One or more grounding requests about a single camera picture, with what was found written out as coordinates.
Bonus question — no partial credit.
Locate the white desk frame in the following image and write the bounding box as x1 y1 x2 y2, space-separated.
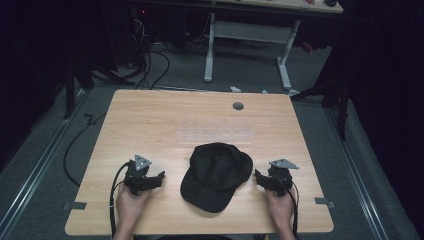
126 0 345 91

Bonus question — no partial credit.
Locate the bundle of black cables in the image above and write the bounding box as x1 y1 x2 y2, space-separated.
128 13 171 91

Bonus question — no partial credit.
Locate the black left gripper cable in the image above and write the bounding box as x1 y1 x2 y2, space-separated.
108 161 132 238

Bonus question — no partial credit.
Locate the black baseball cap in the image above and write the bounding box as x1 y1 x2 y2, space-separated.
179 142 254 214

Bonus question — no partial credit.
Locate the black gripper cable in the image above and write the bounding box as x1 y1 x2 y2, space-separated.
108 161 132 238
273 173 300 240

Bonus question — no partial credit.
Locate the metal floor rail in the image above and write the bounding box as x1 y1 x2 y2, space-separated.
0 89 88 236
323 107 390 240

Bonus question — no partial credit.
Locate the black floor cable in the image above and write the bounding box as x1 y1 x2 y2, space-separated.
62 112 108 188

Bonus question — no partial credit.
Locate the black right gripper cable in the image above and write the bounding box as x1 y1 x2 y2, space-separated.
273 173 300 240

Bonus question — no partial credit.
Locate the grey tape piece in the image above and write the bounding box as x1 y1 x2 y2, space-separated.
62 201 88 212
314 196 336 210

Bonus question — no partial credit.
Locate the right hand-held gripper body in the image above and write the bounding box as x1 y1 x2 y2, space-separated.
267 158 300 198

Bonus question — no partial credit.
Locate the person's right hand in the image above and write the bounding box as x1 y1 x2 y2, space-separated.
264 187 296 234

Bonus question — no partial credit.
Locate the person's left hand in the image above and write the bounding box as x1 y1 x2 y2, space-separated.
114 183 152 234

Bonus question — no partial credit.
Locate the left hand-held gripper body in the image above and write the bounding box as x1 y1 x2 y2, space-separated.
123 154 153 196

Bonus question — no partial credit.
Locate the black metal stand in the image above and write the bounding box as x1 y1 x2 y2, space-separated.
290 49 355 141
62 56 136 120

